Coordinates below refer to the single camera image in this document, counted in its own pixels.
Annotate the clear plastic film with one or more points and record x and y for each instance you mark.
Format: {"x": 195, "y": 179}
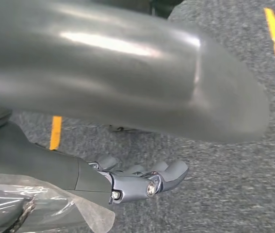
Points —
{"x": 91, "y": 218}

